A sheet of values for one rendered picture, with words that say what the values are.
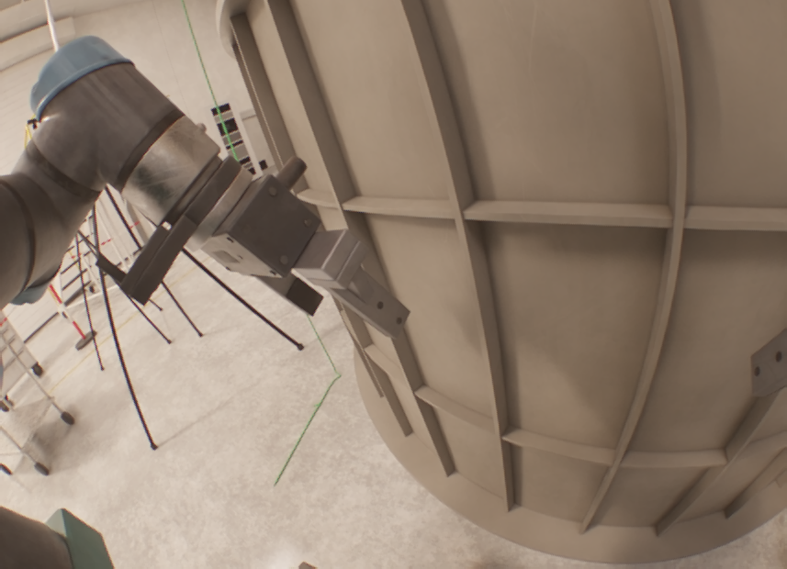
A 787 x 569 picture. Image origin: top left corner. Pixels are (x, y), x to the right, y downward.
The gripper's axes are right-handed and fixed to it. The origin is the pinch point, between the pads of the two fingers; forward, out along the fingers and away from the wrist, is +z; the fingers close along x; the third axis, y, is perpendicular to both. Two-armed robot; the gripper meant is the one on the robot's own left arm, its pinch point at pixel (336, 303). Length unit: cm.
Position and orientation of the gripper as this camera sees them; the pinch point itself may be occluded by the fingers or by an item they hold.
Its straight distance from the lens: 32.5
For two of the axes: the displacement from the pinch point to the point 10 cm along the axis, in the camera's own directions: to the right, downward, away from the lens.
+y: 4.3, -8.3, 3.6
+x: -6.8, -0.4, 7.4
